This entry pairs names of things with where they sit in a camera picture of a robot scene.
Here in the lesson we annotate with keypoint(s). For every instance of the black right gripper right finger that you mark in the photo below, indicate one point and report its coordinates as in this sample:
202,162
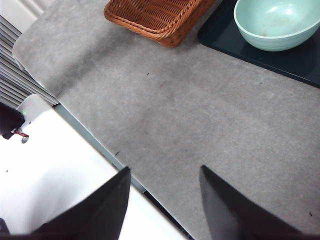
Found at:
237,217

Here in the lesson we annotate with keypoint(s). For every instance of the teal ceramic bowl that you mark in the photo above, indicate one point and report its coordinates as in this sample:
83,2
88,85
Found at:
272,25

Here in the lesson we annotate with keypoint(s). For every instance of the brown wicker basket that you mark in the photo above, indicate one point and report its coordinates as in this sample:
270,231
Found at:
155,17

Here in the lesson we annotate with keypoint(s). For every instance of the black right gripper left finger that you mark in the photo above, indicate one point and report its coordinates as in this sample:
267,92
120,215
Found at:
100,212

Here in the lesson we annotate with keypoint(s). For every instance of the grey slatted panel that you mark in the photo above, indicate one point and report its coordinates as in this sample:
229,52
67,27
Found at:
12,75

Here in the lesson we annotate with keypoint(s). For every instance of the dark green rectangular tray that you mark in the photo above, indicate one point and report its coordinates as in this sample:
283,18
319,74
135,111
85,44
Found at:
287,62

